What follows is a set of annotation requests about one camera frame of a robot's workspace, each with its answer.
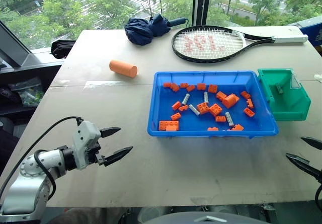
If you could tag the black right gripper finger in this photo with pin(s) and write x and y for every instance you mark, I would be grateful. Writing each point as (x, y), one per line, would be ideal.
(314, 143)
(305, 164)

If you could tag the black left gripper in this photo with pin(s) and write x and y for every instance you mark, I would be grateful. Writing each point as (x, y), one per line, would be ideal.
(99, 158)

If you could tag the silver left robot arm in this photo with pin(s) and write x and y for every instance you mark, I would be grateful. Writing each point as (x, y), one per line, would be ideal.
(27, 173)

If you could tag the green plastic bin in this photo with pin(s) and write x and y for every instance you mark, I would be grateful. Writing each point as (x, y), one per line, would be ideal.
(289, 108)

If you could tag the flat orange building plate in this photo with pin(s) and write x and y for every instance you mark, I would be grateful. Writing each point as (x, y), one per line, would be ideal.
(166, 123)

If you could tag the small orange building block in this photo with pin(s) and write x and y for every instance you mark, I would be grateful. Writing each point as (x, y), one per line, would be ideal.
(220, 119)
(176, 116)
(212, 129)
(167, 85)
(221, 96)
(171, 128)
(212, 89)
(245, 94)
(201, 86)
(176, 105)
(175, 87)
(249, 112)
(238, 127)
(191, 88)
(184, 85)
(183, 108)
(249, 103)

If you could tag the clear label holder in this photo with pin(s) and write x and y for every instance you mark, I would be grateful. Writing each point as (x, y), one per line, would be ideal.
(296, 83)

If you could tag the white crumpled object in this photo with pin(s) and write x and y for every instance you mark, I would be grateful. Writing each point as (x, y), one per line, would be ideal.
(318, 78)

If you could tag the orange foam cylinder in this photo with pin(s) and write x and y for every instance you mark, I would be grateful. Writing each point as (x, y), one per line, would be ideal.
(123, 68)

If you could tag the blue plastic tray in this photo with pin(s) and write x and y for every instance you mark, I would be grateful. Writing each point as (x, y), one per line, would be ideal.
(196, 123)

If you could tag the orange plastic toy brick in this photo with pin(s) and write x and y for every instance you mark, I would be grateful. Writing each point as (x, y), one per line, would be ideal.
(230, 101)

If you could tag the orange 2x2 toy brick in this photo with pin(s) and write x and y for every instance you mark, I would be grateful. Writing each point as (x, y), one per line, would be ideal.
(215, 109)
(202, 108)

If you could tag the clear bag of small parts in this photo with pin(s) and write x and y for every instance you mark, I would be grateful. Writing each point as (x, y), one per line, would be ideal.
(29, 93)

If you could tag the black bag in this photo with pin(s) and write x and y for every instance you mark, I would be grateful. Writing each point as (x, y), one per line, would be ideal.
(61, 49)

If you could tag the blue crate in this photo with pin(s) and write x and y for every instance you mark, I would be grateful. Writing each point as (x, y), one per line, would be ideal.
(310, 30)

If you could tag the navy folded umbrella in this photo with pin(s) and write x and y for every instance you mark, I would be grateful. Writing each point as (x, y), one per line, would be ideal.
(141, 30)

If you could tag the black white tennis racket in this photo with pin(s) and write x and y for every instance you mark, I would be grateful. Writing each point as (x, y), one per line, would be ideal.
(254, 36)

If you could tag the grey slanted panel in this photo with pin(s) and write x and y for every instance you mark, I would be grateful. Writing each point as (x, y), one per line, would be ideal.
(12, 47)

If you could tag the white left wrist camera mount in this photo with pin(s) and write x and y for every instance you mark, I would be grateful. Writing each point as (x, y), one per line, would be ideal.
(84, 138)

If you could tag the dark window frame post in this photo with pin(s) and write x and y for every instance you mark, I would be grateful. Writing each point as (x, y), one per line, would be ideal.
(202, 2)

